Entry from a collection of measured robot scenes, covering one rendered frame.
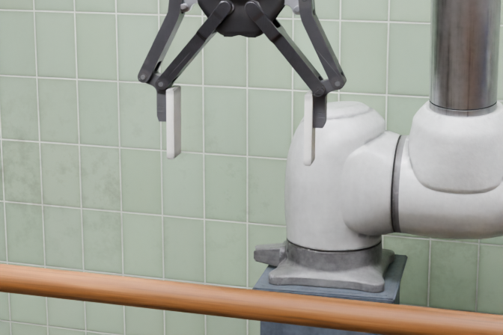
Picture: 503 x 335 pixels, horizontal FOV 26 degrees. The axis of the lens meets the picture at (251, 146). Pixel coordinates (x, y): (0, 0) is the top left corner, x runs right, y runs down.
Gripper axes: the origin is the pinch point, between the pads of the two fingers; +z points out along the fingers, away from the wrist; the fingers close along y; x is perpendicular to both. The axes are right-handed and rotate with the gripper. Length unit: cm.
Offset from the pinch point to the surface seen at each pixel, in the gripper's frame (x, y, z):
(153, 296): 1.7, 8.6, 15.4
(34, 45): -128, 73, 6
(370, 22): -120, -3, -2
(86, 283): 0.5, 16.1, 14.9
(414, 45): -119, -12, 2
